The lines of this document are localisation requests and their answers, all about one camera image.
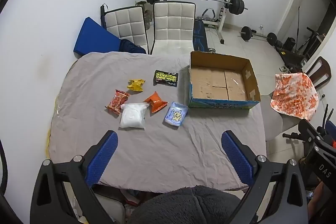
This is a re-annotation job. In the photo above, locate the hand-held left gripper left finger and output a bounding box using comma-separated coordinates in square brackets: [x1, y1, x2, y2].
[30, 130, 118, 224]

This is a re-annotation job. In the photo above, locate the black rod with handle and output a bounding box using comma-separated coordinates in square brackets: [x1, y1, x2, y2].
[100, 4, 109, 28]

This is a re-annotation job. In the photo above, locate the blue foam mat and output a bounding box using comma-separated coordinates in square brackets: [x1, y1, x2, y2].
[73, 17, 122, 59]

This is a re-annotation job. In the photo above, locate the red snack packet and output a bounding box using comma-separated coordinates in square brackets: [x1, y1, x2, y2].
[106, 90, 130, 116]

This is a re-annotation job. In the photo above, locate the yellow snack packet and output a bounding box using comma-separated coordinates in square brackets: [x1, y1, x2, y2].
[127, 79, 146, 93]

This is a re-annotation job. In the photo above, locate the white quilted chair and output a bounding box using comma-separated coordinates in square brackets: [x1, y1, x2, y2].
[101, 5, 149, 54]
[150, 1, 197, 55]

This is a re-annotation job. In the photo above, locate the orange white floral cloth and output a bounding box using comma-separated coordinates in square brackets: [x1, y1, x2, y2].
[270, 72, 319, 122]

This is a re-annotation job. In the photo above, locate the light blue tissue pack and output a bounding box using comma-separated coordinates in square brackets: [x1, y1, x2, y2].
[164, 101, 189, 128]

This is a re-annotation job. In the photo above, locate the dark blue jacket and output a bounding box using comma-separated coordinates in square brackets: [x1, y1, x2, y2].
[119, 39, 147, 54]

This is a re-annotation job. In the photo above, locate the orange snack packet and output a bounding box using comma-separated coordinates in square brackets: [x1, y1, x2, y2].
[143, 91, 168, 115]

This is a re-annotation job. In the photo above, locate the cardboard box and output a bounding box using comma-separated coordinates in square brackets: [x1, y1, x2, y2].
[188, 51, 261, 111]

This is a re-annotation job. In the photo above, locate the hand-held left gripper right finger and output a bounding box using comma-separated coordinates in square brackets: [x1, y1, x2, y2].
[221, 130, 309, 224]

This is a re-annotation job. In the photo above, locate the grey fleece clothing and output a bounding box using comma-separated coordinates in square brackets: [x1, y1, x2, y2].
[127, 185, 242, 224]

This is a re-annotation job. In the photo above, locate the black exercise equipment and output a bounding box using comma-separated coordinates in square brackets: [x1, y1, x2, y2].
[274, 27, 326, 73]

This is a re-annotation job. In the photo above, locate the grey tablecloth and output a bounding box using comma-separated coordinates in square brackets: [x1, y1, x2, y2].
[47, 51, 267, 193]

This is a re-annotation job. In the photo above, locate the short barbell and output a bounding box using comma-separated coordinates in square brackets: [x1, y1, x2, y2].
[240, 26, 278, 45]

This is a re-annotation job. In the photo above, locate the black wet wipes packet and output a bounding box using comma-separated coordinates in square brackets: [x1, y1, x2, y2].
[154, 70, 179, 87]

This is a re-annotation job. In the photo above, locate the brown wooden chair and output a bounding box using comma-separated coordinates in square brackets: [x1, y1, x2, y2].
[304, 56, 332, 90]

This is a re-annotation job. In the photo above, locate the white plastic bag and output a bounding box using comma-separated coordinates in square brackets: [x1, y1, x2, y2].
[119, 103, 148, 131]

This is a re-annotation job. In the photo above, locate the person's right forearm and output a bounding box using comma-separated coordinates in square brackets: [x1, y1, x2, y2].
[307, 183, 336, 224]

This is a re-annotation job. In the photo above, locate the black weight bench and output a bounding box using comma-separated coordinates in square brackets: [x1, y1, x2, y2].
[193, 19, 208, 52]

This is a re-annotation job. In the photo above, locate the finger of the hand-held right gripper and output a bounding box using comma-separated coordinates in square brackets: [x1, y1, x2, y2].
[325, 120, 336, 142]
[299, 119, 332, 152]

